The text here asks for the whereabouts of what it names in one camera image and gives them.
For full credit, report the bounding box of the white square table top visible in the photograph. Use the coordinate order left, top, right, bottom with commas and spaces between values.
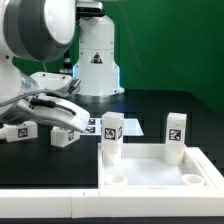
98, 143, 224, 190

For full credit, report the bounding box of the black camera on stand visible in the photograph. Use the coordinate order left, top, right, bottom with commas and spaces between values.
61, 1, 107, 76

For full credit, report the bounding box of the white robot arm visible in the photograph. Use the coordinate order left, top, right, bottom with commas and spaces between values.
0, 0, 124, 132

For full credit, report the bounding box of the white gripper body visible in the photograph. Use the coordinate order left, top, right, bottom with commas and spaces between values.
0, 95, 90, 132

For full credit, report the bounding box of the grey cable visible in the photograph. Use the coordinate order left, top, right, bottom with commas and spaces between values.
0, 87, 78, 116

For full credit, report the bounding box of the white sheet with tags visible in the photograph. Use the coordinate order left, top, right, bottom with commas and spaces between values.
83, 118, 144, 136

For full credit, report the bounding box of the white L-shaped obstacle fence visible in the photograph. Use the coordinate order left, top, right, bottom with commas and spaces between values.
0, 187, 224, 219

